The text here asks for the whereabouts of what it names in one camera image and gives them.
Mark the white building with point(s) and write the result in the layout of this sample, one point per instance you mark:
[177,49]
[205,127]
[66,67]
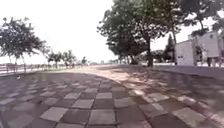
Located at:
[185,51]

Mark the tree over white building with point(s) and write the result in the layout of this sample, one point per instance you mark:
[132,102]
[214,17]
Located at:
[203,8]

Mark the large dark-trunked tree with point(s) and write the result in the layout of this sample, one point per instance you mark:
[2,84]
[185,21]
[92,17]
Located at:
[146,23]

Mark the checkered paved path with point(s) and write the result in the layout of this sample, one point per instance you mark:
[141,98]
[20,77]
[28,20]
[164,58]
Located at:
[100,100]

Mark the tree with spreading crown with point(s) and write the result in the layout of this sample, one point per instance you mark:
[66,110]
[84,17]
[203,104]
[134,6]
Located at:
[17,39]

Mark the dark railing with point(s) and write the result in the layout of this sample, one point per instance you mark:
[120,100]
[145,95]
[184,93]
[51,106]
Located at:
[10,68]

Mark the row of distant trees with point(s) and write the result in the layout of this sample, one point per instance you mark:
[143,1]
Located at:
[66,57]

